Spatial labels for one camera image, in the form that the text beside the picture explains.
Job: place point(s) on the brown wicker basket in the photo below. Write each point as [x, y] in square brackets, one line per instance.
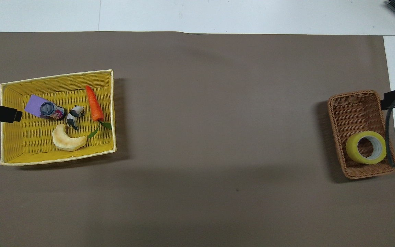
[353, 113]

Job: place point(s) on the yellow tape roll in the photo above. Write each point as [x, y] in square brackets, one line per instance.
[352, 148]

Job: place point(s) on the yellow woven basket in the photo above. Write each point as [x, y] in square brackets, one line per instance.
[29, 144]

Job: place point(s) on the orange toy carrot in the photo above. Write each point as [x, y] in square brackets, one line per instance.
[94, 104]

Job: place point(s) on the black and white toy animal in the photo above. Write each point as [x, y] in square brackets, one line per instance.
[73, 117]

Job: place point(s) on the crescent shaped toy bread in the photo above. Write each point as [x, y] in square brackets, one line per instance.
[65, 141]

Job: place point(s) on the small blue-lidded can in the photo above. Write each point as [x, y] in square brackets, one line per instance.
[54, 111]

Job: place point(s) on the purple flat card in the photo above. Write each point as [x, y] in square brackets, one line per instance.
[34, 104]

